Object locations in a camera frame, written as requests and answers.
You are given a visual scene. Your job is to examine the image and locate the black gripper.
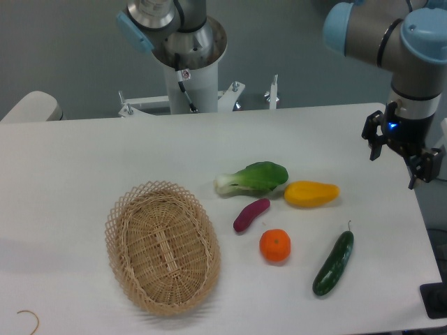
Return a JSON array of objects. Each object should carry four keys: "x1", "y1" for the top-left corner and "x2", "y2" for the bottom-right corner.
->
[{"x1": 361, "y1": 101, "x2": 444, "y2": 190}]

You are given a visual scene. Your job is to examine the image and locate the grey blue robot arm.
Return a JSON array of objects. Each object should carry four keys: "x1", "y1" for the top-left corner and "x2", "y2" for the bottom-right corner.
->
[{"x1": 116, "y1": 1, "x2": 446, "y2": 183}]

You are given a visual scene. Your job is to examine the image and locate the dark green cucumber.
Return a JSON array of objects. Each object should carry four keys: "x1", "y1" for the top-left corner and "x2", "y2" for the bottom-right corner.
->
[{"x1": 312, "y1": 221, "x2": 354, "y2": 297}]

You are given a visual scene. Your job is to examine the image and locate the yellow papaya half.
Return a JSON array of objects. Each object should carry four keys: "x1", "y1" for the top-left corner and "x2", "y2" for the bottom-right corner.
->
[{"x1": 284, "y1": 181, "x2": 340, "y2": 208}]

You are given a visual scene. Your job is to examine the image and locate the green bok choy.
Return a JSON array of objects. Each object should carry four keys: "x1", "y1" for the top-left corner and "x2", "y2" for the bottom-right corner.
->
[{"x1": 213, "y1": 161, "x2": 288, "y2": 195}]

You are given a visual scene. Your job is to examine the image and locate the black device at table edge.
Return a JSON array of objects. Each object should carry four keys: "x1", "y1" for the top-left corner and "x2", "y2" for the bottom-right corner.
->
[{"x1": 420, "y1": 283, "x2": 446, "y2": 319}]

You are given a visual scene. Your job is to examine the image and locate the orange tangerine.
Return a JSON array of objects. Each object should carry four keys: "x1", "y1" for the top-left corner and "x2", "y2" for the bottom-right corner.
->
[{"x1": 259, "y1": 229, "x2": 291, "y2": 262}]

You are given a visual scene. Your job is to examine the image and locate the purple sweet potato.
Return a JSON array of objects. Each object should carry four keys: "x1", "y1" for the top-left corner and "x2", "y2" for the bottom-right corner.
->
[{"x1": 233, "y1": 198, "x2": 270, "y2": 233}]

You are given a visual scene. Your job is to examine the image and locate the woven wicker basket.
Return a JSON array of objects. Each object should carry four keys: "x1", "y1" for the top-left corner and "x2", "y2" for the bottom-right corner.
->
[{"x1": 105, "y1": 181, "x2": 221, "y2": 316}]

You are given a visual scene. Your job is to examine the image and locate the white chair back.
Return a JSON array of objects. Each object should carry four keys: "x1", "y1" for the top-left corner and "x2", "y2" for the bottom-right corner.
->
[{"x1": 1, "y1": 91, "x2": 66, "y2": 124}]

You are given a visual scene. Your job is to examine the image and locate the tan rubber band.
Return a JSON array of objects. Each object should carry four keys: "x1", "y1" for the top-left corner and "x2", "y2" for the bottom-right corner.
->
[{"x1": 16, "y1": 309, "x2": 41, "y2": 332}]

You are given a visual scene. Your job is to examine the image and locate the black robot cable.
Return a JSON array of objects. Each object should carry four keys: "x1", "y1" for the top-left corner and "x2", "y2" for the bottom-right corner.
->
[{"x1": 173, "y1": 52, "x2": 200, "y2": 114}]

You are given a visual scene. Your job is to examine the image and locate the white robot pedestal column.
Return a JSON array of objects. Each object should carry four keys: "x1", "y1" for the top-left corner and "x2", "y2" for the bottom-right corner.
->
[{"x1": 155, "y1": 17, "x2": 227, "y2": 94}]

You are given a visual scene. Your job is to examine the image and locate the white pedestal base frame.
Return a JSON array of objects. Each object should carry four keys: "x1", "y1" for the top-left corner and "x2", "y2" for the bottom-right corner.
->
[{"x1": 117, "y1": 73, "x2": 282, "y2": 118}]

